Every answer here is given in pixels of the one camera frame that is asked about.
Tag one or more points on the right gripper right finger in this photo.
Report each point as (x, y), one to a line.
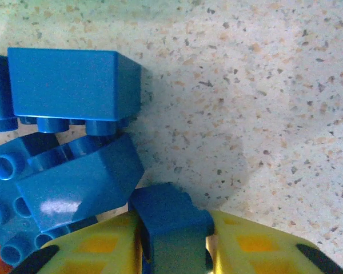
(260, 245)

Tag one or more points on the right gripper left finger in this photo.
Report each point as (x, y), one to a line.
(97, 248)

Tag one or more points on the large blue lego brick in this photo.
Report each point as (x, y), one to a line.
(5, 199)

